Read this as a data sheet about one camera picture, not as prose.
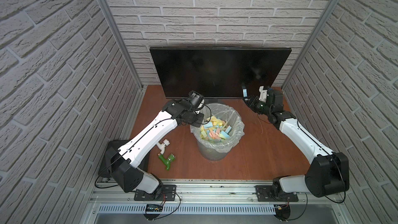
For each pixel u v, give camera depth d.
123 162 0.40
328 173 0.42
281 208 0.71
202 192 0.76
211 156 0.81
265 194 0.74
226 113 0.78
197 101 0.58
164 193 0.73
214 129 0.78
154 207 0.71
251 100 0.74
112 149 0.41
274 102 0.63
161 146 0.87
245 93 0.85
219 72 0.97
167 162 0.82
